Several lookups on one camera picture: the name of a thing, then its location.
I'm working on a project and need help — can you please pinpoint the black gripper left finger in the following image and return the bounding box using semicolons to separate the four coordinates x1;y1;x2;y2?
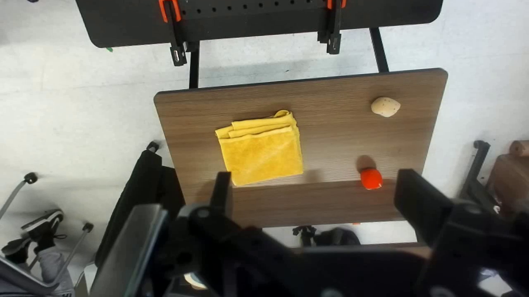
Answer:
210;171;231;214

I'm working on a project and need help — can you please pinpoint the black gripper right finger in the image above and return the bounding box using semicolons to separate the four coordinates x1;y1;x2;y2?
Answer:
393;168;454;242

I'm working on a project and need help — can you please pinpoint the yellow towel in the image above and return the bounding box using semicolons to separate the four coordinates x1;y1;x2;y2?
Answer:
215;109;304;186

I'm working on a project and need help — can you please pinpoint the beige brown plushy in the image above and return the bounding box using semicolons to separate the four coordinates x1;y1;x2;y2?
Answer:
370;95;402;118

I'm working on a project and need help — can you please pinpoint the red orange plush ball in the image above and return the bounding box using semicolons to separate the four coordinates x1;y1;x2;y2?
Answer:
360;168;383;189

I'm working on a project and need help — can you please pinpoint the wooden folding table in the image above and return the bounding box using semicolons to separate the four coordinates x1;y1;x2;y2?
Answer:
154;67;448;226

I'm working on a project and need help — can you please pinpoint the orange handled clamp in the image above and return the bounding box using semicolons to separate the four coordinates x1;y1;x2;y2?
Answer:
157;0;187;66
317;0;347;54

